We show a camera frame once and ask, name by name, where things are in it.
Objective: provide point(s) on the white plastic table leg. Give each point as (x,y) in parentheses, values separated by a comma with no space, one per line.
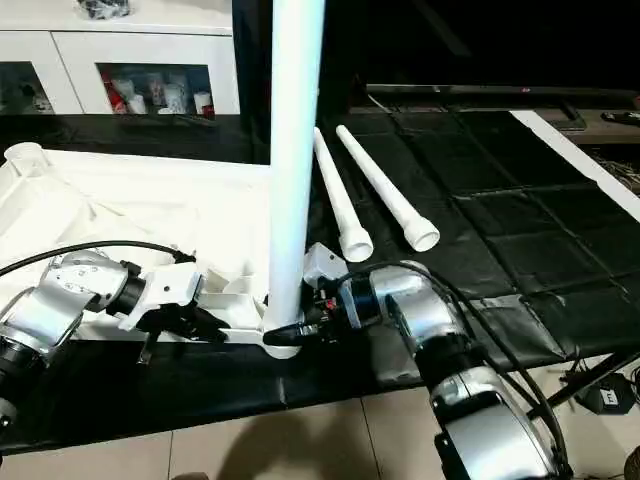
(385,185)
(295,150)
(340,195)

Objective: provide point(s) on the white plastic table top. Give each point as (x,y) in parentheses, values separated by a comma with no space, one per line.
(150,210)

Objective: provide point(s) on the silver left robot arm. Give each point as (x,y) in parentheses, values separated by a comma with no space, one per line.
(50,310)

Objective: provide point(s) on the black work mat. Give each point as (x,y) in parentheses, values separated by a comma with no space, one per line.
(540,280)

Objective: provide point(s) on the small white jar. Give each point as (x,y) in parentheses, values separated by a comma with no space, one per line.
(175,98)

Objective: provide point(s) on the small red bottle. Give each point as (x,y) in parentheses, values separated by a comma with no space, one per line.
(118,98)

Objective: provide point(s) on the white glass-door cabinet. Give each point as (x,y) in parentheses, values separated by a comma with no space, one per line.
(120,50)

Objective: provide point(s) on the large black cabinet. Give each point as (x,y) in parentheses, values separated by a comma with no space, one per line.
(480,45)

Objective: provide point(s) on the small grey metal object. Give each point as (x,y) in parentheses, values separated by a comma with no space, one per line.
(105,8)

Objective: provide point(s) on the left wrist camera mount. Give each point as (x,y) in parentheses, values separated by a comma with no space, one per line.
(160,290)

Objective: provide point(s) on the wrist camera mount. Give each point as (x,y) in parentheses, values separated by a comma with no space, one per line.
(160,290)
(323,265)

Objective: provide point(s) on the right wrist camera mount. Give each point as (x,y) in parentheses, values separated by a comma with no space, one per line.
(323,265)

